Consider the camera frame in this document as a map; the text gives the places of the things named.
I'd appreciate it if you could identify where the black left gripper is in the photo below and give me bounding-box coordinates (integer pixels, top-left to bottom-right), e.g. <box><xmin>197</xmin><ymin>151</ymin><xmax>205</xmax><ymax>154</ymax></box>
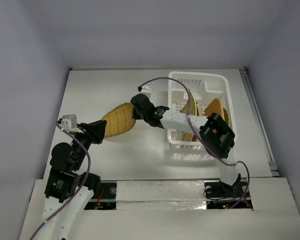
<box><xmin>72</xmin><ymin>118</ymin><xmax>107</xmax><ymax>169</ymax></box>

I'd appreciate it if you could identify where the rounded woven bamboo tray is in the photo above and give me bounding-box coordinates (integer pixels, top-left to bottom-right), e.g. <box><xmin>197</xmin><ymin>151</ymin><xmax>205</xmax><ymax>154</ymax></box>
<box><xmin>101</xmin><ymin>102</ymin><xmax>136</xmax><ymax>138</ymax></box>

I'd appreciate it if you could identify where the square woven bamboo tray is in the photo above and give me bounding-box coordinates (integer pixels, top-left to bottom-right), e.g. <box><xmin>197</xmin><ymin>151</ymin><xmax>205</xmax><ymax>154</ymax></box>
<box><xmin>180</xmin><ymin>88</ymin><xmax>198</xmax><ymax>142</ymax></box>

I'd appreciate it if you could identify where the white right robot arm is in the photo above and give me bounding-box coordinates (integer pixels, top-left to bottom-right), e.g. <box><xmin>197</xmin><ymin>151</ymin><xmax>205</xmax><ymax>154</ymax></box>
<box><xmin>102</xmin><ymin>93</ymin><xmax>241</xmax><ymax>196</ymax></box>

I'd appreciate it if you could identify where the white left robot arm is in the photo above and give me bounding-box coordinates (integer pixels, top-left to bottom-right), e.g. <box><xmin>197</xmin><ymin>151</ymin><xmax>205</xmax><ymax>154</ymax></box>
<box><xmin>32</xmin><ymin>115</ymin><xmax>107</xmax><ymax>240</ymax></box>

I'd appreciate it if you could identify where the white plastic dish rack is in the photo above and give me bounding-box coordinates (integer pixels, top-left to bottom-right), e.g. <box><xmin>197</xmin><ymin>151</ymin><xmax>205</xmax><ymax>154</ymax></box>
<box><xmin>167</xmin><ymin>71</ymin><xmax>237</xmax><ymax>133</ymax></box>

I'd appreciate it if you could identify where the round woven bamboo plate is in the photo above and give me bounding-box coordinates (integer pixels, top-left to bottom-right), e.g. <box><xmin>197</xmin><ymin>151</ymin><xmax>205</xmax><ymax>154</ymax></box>
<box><xmin>196</xmin><ymin>98</ymin><xmax>230</xmax><ymax>125</ymax></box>

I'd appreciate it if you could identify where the white foam front panel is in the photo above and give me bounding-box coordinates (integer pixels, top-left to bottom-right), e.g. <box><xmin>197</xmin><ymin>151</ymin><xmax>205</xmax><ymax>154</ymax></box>
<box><xmin>18</xmin><ymin>177</ymin><xmax>300</xmax><ymax>240</ymax></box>

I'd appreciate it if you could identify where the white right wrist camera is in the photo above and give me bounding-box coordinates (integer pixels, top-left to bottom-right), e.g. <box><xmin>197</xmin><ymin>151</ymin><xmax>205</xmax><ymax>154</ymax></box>
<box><xmin>137</xmin><ymin>85</ymin><xmax>152</xmax><ymax>100</ymax></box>

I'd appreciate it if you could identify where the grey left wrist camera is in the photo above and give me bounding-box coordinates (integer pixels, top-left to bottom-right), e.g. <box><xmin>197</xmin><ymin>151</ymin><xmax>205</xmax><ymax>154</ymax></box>
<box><xmin>57</xmin><ymin>114</ymin><xmax>78</xmax><ymax>133</ymax></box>

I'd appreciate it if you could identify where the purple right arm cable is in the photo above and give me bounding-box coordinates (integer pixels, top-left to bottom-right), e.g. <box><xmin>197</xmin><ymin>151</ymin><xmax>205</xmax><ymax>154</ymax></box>
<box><xmin>139</xmin><ymin>77</ymin><xmax>251</xmax><ymax>210</ymax></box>

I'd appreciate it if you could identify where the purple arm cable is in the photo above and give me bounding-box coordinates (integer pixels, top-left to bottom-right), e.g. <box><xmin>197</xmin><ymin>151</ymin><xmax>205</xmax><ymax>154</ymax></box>
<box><xmin>27</xmin><ymin>121</ymin><xmax>91</xmax><ymax>240</ymax></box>
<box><xmin>139</xmin><ymin>77</ymin><xmax>251</xmax><ymax>210</ymax></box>

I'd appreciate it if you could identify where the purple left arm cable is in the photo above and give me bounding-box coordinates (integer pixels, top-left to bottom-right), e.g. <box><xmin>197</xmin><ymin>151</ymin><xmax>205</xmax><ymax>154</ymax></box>
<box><xmin>27</xmin><ymin>121</ymin><xmax>91</xmax><ymax>240</ymax></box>

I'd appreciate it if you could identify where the aluminium side rail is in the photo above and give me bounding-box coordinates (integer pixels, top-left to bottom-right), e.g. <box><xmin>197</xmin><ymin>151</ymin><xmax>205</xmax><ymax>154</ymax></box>
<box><xmin>239</xmin><ymin>67</ymin><xmax>281</xmax><ymax>178</ymax></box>

